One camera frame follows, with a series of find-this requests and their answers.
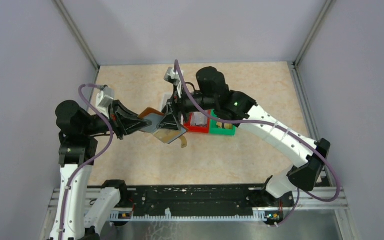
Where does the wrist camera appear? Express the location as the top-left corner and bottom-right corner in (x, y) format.
(95, 85), (115, 117)
(163, 67), (181, 86)

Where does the translucent white plastic bin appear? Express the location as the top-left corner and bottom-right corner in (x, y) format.
(160, 92), (173, 114)

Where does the white VIP card stack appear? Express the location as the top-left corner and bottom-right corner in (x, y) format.
(190, 112), (209, 127)

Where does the red plastic bin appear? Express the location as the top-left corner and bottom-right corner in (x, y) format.
(183, 112), (210, 134)

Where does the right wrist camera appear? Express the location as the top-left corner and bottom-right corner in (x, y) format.
(163, 67), (181, 86)

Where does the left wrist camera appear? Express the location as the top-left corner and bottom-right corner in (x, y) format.
(95, 85), (115, 117)

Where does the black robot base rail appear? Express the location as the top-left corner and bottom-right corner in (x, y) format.
(109, 183), (296, 227)

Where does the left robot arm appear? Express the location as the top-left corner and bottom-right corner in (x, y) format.
(49, 100), (152, 240)

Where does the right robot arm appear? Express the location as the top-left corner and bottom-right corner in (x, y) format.
(159, 64), (331, 199)

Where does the gold credit card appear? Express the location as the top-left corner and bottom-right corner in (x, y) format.
(152, 129), (182, 144)

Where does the brown leather card holder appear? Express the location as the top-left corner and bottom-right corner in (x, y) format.
(138, 107), (188, 148)

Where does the green plastic bin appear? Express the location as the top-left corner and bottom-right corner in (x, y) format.
(209, 118), (237, 136)

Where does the gold card in green bin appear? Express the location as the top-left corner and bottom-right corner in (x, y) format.
(216, 122), (234, 130)

